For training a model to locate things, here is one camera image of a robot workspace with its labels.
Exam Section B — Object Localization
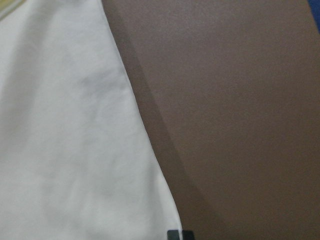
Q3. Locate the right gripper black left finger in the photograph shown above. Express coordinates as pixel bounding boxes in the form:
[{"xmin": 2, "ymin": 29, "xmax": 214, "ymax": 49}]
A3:
[{"xmin": 167, "ymin": 229, "xmax": 180, "ymax": 240}]

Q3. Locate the cream long-sleeve printed shirt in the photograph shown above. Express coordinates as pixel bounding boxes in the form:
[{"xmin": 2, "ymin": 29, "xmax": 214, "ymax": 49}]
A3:
[{"xmin": 0, "ymin": 0, "xmax": 182, "ymax": 240}]

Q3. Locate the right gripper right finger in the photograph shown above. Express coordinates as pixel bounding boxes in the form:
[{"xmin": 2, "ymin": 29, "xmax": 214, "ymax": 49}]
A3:
[{"xmin": 181, "ymin": 230, "xmax": 195, "ymax": 240}]

